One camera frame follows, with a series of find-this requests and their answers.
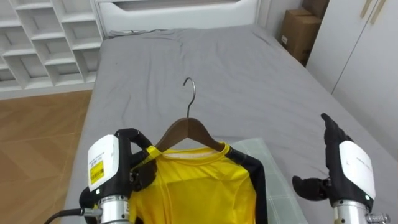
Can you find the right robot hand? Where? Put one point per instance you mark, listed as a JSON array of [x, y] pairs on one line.
[[354, 168]]

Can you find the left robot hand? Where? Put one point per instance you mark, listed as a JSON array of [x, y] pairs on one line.
[[104, 161]]

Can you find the brown wooden clothes hanger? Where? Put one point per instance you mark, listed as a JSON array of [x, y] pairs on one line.
[[188, 125]]

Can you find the yellow shirt with black sleeves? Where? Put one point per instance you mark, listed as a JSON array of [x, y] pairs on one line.
[[199, 186]]

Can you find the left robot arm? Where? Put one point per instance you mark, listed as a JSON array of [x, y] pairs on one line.
[[113, 210]]

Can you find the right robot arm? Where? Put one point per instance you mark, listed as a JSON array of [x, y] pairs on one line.
[[349, 213]]

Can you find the pale green checked pillow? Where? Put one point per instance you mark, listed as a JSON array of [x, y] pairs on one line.
[[280, 193]]

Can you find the white wardrobe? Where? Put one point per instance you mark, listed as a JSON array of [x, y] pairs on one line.
[[357, 62]]

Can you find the white shelf unit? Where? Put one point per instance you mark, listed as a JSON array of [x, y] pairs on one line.
[[46, 46]]

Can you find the flat grey cloth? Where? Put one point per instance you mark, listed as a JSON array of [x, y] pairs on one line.
[[140, 32]]

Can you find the light brown cardboard box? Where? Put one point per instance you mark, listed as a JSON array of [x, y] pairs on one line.
[[300, 34]]

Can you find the dark brown cardboard box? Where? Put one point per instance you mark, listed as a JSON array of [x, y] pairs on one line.
[[315, 7]]

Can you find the grey bed with white frame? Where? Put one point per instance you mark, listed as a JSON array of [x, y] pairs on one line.
[[233, 77]]

